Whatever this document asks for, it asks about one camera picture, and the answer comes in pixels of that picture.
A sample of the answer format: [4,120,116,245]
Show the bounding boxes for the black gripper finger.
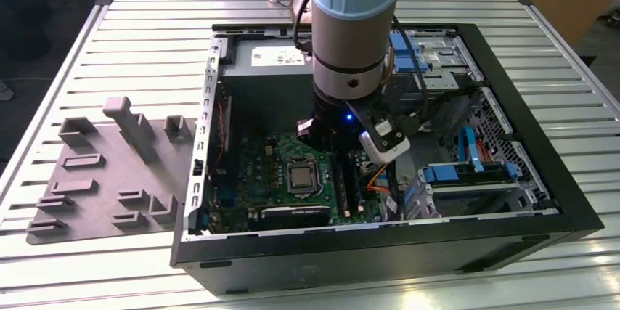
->
[294,118,340,155]

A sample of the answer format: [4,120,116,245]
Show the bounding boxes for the black RAM slot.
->
[347,150,367,215]
[331,152,355,219]

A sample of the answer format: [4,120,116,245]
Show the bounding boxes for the CPU socket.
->
[284,156,324,199]

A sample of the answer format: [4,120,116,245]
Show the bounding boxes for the grey power supply unit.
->
[220,39,319,135]

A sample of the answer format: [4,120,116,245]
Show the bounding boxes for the silver CPU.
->
[290,168,316,187]

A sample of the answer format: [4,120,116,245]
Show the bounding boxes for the green motherboard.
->
[207,131,388,233]

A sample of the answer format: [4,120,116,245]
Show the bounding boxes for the blue plastic disk carrier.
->
[390,33,431,73]

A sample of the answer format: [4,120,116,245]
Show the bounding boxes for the black graphics card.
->
[247,205,334,231]

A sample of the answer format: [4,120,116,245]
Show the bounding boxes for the blue board connector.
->
[218,188,239,210]

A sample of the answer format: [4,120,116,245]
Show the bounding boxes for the hard disk in blue carrier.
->
[419,163,523,186]

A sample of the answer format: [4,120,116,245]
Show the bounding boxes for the metal drive cage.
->
[387,32,486,115]

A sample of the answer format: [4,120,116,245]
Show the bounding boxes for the metal disk bay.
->
[402,179,559,224]

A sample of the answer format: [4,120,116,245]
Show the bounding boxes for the black PC case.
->
[168,22,607,295]

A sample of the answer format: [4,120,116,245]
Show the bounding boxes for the grey parts rack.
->
[24,97,200,245]

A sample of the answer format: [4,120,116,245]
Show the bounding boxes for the black chair base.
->
[600,8,620,30]

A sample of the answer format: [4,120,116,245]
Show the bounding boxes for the black camera bracket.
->
[344,94,412,151]

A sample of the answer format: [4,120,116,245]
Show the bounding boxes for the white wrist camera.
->
[356,121,414,165]

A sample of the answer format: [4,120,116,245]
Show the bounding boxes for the orange wire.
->
[367,163,388,193]

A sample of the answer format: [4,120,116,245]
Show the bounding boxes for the black camera cable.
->
[292,0,315,57]
[390,15,440,134]

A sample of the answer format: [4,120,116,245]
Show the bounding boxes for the black cable bundle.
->
[387,94,474,195]

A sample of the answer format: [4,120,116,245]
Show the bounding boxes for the blue flat wire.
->
[458,126,486,173]

